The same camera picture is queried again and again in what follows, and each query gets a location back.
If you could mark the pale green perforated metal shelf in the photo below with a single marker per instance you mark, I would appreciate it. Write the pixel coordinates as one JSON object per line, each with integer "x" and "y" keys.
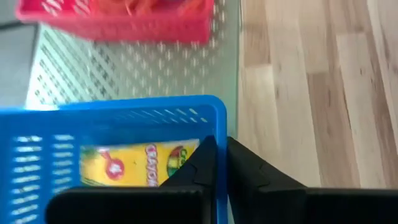
{"x": 155, "y": 71}

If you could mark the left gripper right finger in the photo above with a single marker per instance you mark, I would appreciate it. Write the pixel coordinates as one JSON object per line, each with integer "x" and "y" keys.
{"x": 280, "y": 205}

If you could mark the blue plastic basket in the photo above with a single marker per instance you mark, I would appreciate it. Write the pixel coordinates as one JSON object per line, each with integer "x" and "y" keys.
{"x": 93, "y": 124}

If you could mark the red plastic basket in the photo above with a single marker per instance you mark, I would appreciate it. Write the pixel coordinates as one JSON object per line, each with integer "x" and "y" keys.
{"x": 140, "y": 28}

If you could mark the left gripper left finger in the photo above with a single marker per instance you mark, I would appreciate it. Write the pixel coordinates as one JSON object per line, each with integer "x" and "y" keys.
{"x": 140, "y": 205}

